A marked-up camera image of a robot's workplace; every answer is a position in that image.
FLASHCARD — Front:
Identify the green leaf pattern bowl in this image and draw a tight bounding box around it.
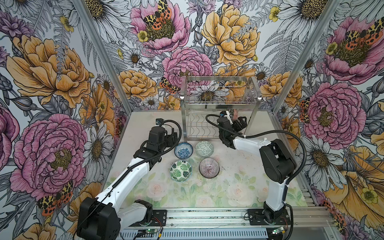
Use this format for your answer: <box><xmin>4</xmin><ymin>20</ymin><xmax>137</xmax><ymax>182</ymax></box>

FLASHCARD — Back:
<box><xmin>170</xmin><ymin>160</ymin><xmax>192</xmax><ymax>182</ymax></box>

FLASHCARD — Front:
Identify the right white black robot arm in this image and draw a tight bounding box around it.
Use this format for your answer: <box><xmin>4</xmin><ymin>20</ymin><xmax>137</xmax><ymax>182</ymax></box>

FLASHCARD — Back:
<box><xmin>217</xmin><ymin>111</ymin><xmax>297</xmax><ymax>224</ymax></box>

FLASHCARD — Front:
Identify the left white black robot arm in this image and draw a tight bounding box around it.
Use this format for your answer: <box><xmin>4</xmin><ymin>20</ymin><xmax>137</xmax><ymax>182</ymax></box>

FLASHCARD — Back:
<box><xmin>76</xmin><ymin>125</ymin><xmax>182</xmax><ymax>240</ymax></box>

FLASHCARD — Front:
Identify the two-tier steel dish rack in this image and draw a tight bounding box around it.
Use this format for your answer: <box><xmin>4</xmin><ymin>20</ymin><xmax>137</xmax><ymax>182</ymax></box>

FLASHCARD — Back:
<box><xmin>180</xmin><ymin>76</ymin><xmax>263</xmax><ymax>141</ymax></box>

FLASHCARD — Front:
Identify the blue rose pattern bowl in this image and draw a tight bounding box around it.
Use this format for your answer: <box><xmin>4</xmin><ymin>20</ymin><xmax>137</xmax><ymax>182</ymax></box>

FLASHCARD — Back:
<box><xmin>174</xmin><ymin>143</ymin><xmax>194</xmax><ymax>160</ymax></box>

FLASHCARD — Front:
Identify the pale green geometric bowl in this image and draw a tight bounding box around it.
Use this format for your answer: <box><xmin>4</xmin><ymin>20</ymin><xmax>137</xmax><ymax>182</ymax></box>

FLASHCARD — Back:
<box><xmin>195</xmin><ymin>141</ymin><xmax>215</xmax><ymax>158</ymax></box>

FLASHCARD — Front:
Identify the pink ribbed glass bowl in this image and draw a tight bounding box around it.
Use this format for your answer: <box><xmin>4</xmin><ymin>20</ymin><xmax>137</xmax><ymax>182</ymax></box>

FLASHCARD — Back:
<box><xmin>199</xmin><ymin>158</ymin><xmax>220</xmax><ymax>179</ymax></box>

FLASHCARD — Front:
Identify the green circuit board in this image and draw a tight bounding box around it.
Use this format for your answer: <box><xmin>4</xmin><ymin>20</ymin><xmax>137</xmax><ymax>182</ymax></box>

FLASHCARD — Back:
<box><xmin>138</xmin><ymin>229</ymin><xmax>158</xmax><ymax>235</ymax></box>

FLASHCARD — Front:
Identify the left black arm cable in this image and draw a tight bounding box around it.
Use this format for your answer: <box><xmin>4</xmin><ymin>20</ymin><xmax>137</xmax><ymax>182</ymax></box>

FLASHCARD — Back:
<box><xmin>71</xmin><ymin>119</ymin><xmax>183</xmax><ymax>240</ymax></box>

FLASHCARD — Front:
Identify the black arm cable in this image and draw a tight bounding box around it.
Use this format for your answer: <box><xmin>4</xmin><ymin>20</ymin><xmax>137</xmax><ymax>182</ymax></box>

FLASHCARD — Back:
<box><xmin>205</xmin><ymin>113</ymin><xmax>307</xmax><ymax>240</ymax></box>
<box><xmin>71</xmin><ymin>119</ymin><xmax>183</xmax><ymax>240</ymax></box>

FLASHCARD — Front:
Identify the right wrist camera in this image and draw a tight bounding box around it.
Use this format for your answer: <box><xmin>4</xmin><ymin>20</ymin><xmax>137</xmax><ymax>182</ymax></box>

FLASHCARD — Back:
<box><xmin>220</xmin><ymin>109</ymin><xmax>235</xmax><ymax>125</ymax></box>

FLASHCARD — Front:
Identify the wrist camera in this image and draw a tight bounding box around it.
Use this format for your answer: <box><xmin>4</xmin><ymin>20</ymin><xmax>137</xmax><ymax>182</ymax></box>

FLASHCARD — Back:
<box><xmin>220</xmin><ymin>109</ymin><xmax>235</xmax><ymax>125</ymax></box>
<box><xmin>156</xmin><ymin>118</ymin><xmax>164</xmax><ymax>126</ymax></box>

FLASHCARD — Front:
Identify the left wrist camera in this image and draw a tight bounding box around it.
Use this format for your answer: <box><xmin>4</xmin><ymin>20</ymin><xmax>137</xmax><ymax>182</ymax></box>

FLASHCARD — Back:
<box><xmin>156</xmin><ymin>118</ymin><xmax>164</xmax><ymax>126</ymax></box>

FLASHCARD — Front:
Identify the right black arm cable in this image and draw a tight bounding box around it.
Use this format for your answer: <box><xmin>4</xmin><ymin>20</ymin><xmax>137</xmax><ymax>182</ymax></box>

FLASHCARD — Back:
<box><xmin>205</xmin><ymin>113</ymin><xmax>307</xmax><ymax>240</ymax></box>

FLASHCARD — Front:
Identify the aluminium mounting rail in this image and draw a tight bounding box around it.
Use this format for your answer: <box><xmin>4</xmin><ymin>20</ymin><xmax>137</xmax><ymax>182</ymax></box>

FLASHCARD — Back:
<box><xmin>163</xmin><ymin>189</ymin><xmax>334</xmax><ymax>229</ymax></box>

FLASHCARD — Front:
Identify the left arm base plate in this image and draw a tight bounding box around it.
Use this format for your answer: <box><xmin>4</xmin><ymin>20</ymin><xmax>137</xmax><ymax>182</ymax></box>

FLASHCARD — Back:
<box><xmin>143</xmin><ymin>210</ymin><xmax>168</xmax><ymax>227</ymax></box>

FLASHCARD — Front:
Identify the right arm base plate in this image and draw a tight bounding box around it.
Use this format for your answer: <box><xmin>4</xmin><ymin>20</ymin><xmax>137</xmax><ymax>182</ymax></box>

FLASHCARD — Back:
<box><xmin>247</xmin><ymin>208</ymin><xmax>292</xmax><ymax>226</ymax></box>

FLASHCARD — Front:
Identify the white slotted cable duct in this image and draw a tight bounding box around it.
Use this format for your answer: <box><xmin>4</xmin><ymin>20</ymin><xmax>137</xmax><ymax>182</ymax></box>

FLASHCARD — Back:
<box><xmin>117</xmin><ymin>228</ymin><xmax>268</xmax><ymax>240</ymax></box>

